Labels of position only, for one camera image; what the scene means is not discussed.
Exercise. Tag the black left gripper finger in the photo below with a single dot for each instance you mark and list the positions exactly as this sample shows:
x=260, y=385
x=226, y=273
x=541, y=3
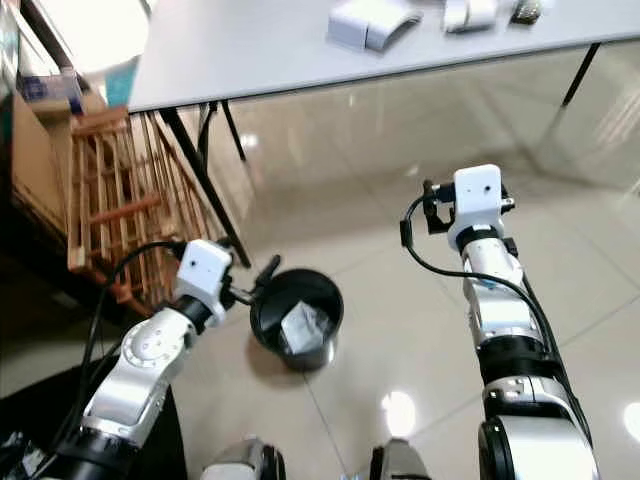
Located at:
x=270, y=272

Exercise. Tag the white torn carton box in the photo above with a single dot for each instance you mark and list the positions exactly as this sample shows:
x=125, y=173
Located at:
x=365, y=22

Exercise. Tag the dark printed snack packaging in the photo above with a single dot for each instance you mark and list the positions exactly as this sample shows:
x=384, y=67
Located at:
x=527, y=10

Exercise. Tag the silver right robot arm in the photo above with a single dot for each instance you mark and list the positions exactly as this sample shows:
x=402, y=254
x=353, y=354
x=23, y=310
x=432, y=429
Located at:
x=500, y=300

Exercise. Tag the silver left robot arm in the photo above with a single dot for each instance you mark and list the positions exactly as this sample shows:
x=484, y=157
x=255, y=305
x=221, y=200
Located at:
x=150, y=355

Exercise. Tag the black round rubbish bin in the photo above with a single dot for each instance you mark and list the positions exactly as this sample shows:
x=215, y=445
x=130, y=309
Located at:
x=325, y=295

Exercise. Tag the crumpled clear plastic wrap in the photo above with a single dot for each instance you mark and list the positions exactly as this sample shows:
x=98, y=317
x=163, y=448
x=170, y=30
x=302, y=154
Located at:
x=302, y=330

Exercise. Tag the black table leg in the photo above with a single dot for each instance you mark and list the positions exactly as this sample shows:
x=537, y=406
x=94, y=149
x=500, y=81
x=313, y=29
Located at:
x=205, y=185
x=235, y=130
x=580, y=75

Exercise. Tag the orange wooden slatted rack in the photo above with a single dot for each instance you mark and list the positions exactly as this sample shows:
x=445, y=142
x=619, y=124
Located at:
x=125, y=210

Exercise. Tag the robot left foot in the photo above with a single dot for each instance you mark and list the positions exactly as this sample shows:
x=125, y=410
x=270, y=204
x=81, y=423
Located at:
x=245, y=462

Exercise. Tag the small white folded carton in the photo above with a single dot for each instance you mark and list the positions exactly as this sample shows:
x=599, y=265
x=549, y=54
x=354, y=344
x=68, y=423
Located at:
x=470, y=12

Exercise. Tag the brown cardboard box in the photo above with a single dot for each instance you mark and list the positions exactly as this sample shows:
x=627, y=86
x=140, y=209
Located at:
x=35, y=165

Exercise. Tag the teal plastic container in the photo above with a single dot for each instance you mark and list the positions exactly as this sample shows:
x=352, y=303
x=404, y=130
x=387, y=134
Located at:
x=122, y=82

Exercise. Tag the blue printed carton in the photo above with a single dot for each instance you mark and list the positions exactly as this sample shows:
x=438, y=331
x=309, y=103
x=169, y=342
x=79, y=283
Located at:
x=70, y=90

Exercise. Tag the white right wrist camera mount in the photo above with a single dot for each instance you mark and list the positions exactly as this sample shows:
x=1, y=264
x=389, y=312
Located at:
x=478, y=195

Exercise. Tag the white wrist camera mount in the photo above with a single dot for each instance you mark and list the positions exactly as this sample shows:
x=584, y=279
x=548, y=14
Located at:
x=478, y=195
x=205, y=268

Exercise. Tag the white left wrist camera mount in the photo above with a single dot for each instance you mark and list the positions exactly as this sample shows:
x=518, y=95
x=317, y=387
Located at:
x=205, y=268

